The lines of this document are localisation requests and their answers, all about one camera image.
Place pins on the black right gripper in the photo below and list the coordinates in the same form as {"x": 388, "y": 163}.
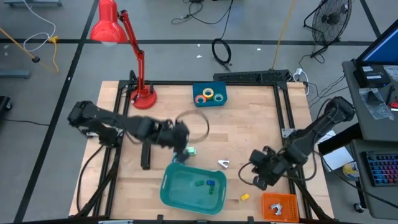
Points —
{"x": 270, "y": 166}

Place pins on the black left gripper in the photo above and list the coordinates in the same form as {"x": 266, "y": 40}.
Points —
{"x": 172, "y": 135}

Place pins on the black stapler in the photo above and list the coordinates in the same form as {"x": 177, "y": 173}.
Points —
{"x": 145, "y": 157}

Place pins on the small blue stapler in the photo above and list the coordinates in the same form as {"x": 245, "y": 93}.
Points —
{"x": 211, "y": 182}

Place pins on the teal plastic bin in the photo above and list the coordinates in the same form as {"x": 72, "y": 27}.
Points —
{"x": 186, "y": 202}

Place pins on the orange tape roll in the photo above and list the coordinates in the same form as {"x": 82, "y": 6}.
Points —
{"x": 196, "y": 99}

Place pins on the yellow tape roll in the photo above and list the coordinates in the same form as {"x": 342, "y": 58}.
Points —
{"x": 204, "y": 93}

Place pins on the green tape roll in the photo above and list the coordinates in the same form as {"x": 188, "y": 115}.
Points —
{"x": 215, "y": 98}

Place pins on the blue plastic bin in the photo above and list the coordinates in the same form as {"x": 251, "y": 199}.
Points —
{"x": 199, "y": 88}

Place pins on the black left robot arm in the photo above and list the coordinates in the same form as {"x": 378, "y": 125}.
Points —
{"x": 109, "y": 119}

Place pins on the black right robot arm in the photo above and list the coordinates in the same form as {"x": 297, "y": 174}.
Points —
{"x": 311, "y": 133}

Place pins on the small yellow stapler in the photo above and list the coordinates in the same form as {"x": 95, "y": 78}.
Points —
{"x": 245, "y": 197}

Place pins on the orange perforated basket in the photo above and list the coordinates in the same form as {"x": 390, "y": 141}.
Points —
{"x": 289, "y": 208}

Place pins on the white paper sheet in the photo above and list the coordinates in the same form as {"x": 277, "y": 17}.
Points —
{"x": 329, "y": 137}
{"x": 337, "y": 158}

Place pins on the round yellow blue object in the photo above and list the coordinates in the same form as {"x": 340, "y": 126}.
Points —
{"x": 350, "y": 170}

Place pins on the black perforated bar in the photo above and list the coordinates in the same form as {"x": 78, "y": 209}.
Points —
{"x": 248, "y": 76}

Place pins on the grey side desk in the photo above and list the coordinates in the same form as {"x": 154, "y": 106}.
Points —
{"x": 363, "y": 130}

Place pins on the white power adapter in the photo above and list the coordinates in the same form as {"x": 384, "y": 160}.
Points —
{"x": 298, "y": 72}

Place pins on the backlit computer keyboard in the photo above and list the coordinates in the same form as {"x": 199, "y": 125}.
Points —
{"x": 384, "y": 169}

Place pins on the clear plastic bag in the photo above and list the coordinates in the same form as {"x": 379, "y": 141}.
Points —
{"x": 376, "y": 105}

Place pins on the red desk lamp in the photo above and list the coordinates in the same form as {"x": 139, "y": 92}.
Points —
{"x": 109, "y": 29}

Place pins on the small black computer box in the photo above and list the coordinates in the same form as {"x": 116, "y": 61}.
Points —
{"x": 371, "y": 77}

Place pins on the black round floor plug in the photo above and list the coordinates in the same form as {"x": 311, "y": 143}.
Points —
{"x": 35, "y": 59}

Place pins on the black floor fan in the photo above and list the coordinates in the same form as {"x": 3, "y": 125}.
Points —
{"x": 331, "y": 18}

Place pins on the black computer monitor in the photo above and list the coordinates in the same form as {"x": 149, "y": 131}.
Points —
{"x": 382, "y": 49}

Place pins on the black caster foot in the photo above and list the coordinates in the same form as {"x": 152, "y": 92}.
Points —
{"x": 3, "y": 104}

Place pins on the grey metal base bar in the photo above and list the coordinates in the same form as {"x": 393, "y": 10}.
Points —
{"x": 14, "y": 74}
{"x": 31, "y": 2}

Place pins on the black metal table frame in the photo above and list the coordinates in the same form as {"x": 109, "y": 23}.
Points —
{"x": 168, "y": 83}

